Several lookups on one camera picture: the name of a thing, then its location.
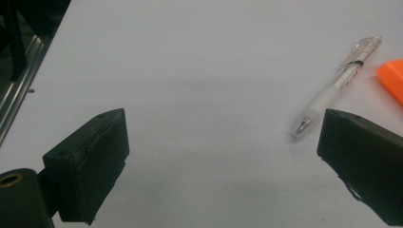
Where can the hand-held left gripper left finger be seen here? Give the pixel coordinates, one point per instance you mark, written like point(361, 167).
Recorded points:
point(92, 164)

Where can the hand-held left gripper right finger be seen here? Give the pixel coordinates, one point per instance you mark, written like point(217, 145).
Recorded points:
point(367, 158)

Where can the clear white ballpoint pen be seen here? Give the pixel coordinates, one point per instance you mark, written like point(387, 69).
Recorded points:
point(329, 95)

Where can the orange highlighter marker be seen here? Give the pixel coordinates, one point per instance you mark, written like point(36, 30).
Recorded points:
point(393, 79)

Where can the aluminium floor rail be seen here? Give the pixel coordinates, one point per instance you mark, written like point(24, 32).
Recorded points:
point(15, 91)

